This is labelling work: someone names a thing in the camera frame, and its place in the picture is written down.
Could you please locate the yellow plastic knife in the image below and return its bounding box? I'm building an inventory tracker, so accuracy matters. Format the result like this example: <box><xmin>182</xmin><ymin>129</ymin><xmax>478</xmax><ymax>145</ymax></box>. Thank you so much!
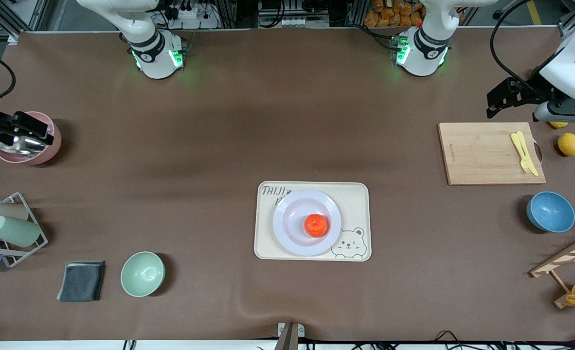
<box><xmin>516</xmin><ymin>131</ymin><xmax>539</xmax><ymax>177</ymax></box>

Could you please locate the cream bear print tray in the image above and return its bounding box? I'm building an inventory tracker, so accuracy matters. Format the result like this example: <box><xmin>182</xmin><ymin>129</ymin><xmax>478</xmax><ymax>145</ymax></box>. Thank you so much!
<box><xmin>254</xmin><ymin>181</ymin><xmax>372</xmax><ymax>262</ymax></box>

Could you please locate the grey wire cup rack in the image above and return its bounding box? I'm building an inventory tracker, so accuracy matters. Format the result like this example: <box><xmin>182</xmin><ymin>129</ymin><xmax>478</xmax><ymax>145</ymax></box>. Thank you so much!
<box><xmin>0</xmin><ymin>192</ymin><xmax>49</xmax><ymax>268</ymax></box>

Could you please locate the white connector box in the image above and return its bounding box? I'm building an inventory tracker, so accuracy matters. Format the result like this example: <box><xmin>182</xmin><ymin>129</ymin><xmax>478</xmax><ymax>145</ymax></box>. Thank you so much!
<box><xmin>258</xmin><ymin>15</ymin><xmax>329</xmax><ymax>28</ymax></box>

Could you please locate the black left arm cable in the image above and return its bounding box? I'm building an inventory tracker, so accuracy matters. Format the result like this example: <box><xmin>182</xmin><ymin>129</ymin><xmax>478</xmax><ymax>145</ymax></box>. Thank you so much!
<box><xmin>490</xmin><ymin>0</ymin><xmax>534</xmax><ymax>93</ymax></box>

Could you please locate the blue bowl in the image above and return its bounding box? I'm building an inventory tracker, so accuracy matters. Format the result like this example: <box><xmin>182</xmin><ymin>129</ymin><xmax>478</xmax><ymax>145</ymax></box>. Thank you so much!
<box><xmin>526</xmin><ymin>191</ymin><xmax>575</xmax><ymax>233</ymax></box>

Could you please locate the wooden cutting board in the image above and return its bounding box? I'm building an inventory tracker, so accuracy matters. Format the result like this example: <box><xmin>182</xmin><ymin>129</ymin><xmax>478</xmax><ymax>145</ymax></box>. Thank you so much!
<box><xmin>437</xmin><ymin>122</ymin><xmax>547</xmax><ymax>186</ymax></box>

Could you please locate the pink bowl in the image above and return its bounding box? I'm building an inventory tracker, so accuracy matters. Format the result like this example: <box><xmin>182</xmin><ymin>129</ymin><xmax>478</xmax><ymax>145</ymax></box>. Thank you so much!
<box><xmin>0</xmin><ymin>111</ymin><xmax>62</xmax><ymax>166</ymax></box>

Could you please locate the pale green bowl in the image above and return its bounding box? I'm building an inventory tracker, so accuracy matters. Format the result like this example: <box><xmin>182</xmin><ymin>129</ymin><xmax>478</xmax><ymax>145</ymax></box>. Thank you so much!
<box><xmin>120</xmin><ymin>251</ymin><xmax>166</xmax><ymax>298</ymax></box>

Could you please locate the white power strip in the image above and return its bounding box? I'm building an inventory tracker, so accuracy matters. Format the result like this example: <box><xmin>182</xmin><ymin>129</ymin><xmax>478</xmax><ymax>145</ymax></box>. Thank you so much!
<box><xmin>168</xmin><ymin>0</ymin><xmax>222</xmax><ymax>30</ymax></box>

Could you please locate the wooden peg rack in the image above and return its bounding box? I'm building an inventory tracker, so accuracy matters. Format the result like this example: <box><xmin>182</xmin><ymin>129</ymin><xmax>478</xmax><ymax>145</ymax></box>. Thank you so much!
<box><xmin>529</xmin><ymin>228</ymin><xmax>575</xmax><ymax>309</ymax></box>

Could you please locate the white round plate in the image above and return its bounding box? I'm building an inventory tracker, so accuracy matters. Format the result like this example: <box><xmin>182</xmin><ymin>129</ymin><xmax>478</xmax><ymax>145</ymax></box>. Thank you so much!
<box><xmin>272</xmin><ymin>189</ymin><xmax>342</xmax><ymax>257</ymax></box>

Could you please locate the dark grey folded cloth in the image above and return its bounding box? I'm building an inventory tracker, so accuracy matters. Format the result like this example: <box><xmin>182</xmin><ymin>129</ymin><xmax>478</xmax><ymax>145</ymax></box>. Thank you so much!
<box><xmin>56</xmin><ymin>261</ymin><xmax>106</xmax><ymax>303</ymax></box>

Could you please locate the beige cup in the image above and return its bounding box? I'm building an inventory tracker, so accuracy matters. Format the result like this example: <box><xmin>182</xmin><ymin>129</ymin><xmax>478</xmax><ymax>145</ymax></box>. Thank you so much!
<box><xmin>0</xmin><ymin>202</ymin><xmax>29</xmax><ymax>224</ymax></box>

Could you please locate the yellow plastic fork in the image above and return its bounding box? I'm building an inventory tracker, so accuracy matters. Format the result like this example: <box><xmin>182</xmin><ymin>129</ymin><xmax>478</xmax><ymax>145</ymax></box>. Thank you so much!
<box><xmin>510</xmin><ymin>133</ymin><xmax>533</xmax><ymax>175</ymax></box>

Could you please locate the bag of orange buns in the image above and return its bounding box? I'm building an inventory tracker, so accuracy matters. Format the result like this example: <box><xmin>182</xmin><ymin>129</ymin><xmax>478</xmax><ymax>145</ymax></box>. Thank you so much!
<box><xmin>364</xmin><ymin>0</ymin><xmax>424</xmax><ymax>27</ymax></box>

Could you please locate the aluminium frame profile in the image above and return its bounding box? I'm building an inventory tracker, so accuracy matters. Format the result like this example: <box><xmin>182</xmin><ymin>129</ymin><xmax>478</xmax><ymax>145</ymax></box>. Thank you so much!
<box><xmin>0</xmin><ymin>0</ymin><xmax>69</xmax><ymax>44</ymax></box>
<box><xmin>557</xmin><ymin>0</ymin><xmax>575</xmax><ymax>38</ymax></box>

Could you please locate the metal scoop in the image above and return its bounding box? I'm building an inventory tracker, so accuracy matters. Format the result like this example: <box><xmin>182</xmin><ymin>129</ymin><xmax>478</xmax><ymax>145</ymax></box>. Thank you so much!
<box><xmin>0</xmin><ymin>136</ymin><xmax>48</xmax><ymax>157</ymax></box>

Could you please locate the orange fruit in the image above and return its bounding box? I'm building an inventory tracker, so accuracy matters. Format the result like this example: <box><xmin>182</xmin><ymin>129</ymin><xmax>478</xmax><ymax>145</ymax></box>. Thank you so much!
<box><xmin>304</xmin><ymin>214</ymin><xmax>329</xmax><ymax>238</ymax></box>

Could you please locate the pale green cup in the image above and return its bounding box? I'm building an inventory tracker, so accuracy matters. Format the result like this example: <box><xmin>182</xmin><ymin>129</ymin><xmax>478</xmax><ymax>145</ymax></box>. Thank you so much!
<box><xmin>0</xmin><ymin>215</ymin><xmax>42</xmax><ymax>248</ymax></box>

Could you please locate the metal table clamp bracket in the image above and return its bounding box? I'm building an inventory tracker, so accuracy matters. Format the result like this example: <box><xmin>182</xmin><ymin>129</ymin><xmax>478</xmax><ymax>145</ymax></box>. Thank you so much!
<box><xmin>274</xmin><ymin>322</ymin><xmax>305</xmax><ymax>350</ymax></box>

